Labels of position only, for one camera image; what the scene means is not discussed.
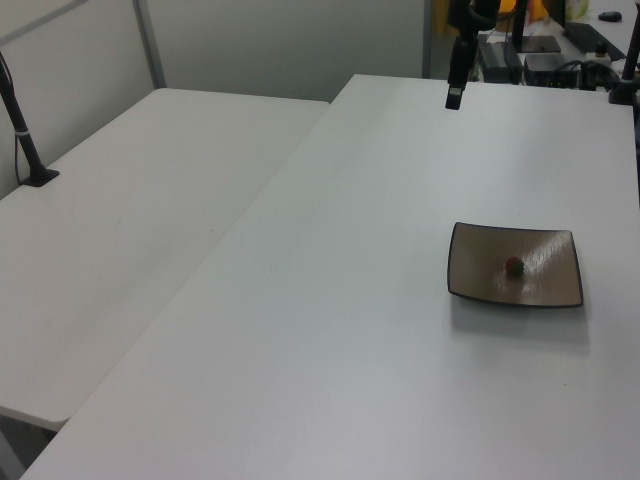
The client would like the black electronics box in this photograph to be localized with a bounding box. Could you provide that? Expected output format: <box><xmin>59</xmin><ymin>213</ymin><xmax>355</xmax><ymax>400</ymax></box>
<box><xmin>477</xmin><ymin>41</ymin><xmax>524</xmax><ymax>84</ymax></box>

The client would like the black box with green light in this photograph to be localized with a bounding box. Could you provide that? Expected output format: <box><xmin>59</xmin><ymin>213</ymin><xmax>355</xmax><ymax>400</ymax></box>
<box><xmin>523</xmin><ymin>52</ymin><xmax>582</xmax><ymax>89</ymax></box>

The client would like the grey partition frame post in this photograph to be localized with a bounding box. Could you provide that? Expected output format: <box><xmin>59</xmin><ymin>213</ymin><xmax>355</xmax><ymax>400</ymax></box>
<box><xmin>131</xmin><ymin>0</ymin><xmax>167</xmax><ymax>91</ymax></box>
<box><xmin>421</xmin><ymin>0</ymin><xmax>434</xmax><ymax>79</ymax></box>

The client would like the black cable bundle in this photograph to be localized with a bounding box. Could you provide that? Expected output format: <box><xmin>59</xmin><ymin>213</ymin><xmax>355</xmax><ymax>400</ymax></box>
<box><xmin>559</xmin><ymin>58</ymin><xmax>622</xmax><ymax>93</ymax></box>

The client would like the black keyboard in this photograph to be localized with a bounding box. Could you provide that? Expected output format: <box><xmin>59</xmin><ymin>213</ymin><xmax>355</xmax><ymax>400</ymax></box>
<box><xmin>562</xmin><ymin>22</ymin><xmax>627</xmax><ymax>62</ymax></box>

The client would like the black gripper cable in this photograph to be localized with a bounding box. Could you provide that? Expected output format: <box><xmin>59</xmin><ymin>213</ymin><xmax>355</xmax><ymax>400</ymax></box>
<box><xmin>467</xmin><ymin>2</ymin><xmax>502</xmax><ymax>32</ymax></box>

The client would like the white side table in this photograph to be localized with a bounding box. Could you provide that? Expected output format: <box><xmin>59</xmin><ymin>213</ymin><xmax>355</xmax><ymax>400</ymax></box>
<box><xmin>0</xmin><ymin>87</ymin><xmax>332</xmax><ymax>432</ymax></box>

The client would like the square brown ceramic plate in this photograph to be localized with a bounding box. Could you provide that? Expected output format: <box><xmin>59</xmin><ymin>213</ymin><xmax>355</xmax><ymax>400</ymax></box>
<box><xmin>447</xmin><ymin>221</ymin><xmax>585</xmax><ymax>309</ymax></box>

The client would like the black monitor stand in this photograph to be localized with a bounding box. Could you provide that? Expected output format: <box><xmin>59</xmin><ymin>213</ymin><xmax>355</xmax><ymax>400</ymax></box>
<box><xmin>510</xmin><ymin>0</ymin><xmax>562</xmax><ymax>54</ymax></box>

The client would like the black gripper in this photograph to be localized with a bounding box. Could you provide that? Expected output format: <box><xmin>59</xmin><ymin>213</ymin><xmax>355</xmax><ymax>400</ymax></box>
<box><xmin>445</xmin><ymin>0</ymin><xmax>476</xmax><ymax>111</ymax></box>

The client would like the black camera stand pole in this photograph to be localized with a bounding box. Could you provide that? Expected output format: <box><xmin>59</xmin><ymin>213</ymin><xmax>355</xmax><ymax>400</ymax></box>
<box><xmin>0</xmin><ymin>49</ymin><xmax>61</xmax><ymax>189</ymax></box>
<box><xmin>607</xmin><ymin>0</ymin><xmax>640</xmax><ymax>106</ymax></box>

